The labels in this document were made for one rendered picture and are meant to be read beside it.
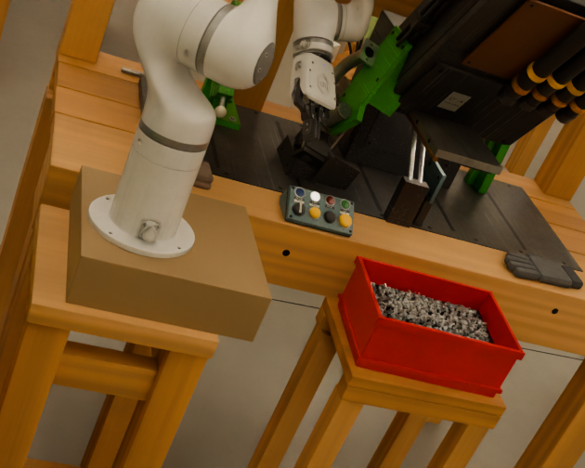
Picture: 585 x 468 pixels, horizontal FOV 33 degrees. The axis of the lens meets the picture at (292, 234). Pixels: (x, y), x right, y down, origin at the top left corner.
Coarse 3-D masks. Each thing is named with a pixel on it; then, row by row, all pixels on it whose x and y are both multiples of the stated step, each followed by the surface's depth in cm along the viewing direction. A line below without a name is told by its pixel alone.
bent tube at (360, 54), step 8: (368, 40) 224; (368, 48) 225; (376, 48) 225; (352, 56) 227; (360, 56) 222; (368, 56) 226; (344, 64) 229; (352, 64) 228; (368, 64) 223; (336, 72) 231; (344, 72) 231; (336, 80) 232; (304, 144) 226
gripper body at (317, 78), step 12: (300, 60) 201; (312, 60) 201; (324, 60) 204; (300, 72) 200; (312, 72) 200; (324, 72) 203; (300, 84) 199; (312, 84) 199; (324, 84) 203; (312, 96) 199; (324, 96) 202
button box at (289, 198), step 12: (288, 192) 209; (288, 204) 207; (312, 204) 209; (324, 204) 210; (336, 204) 211; (288, 216) 206; (300, 216) 207; (336, 216) 210; (324, 228) 208; (336, 228) 209; (348, 228) 210
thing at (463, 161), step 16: (416, 112) 224; (416, 128) 221; (432, 128) 218; (448, 128) 223; (464, 128) 227; (432, 144) 212; (448, 144) 214; (464, 144) 218; (480, 144) 222; (448, 160) 211; (464, 160) 211; (480, 160) 213; (496, 160) 217
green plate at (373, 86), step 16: (384, 48) 223; (400, 48) 216; (384, 64) 219; (400, 64) 218; (368, 80) 223; (384, 80) 218; (352, 96) 226; (368, 96) 219; (384, 96) 221; (400, 96) 222; (384, 112) 223
